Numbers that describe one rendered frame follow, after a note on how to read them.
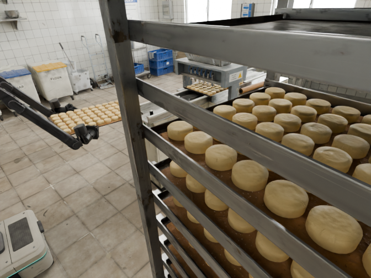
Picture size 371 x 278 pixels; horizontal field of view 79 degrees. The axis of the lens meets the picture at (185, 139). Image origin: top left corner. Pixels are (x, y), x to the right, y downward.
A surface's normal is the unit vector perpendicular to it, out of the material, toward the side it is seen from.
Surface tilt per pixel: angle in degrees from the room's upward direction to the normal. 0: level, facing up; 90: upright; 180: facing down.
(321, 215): 0
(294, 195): 0
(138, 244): 0
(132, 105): 90
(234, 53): 90
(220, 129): 90
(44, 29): 90
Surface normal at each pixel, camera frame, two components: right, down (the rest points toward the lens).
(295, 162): -0.80, 0.33
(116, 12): 0.60, 0.40
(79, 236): -0.04, -0.86
